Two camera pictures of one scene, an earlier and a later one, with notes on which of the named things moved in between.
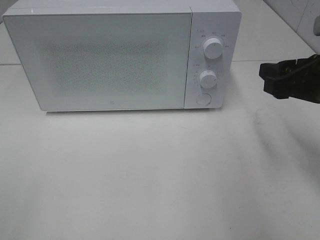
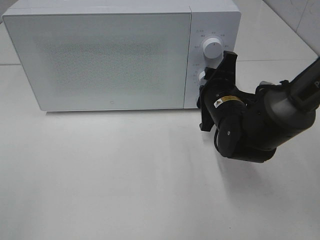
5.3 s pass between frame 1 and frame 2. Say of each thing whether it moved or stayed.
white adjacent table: stayed
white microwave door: stayed
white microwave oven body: stayed
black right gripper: moved
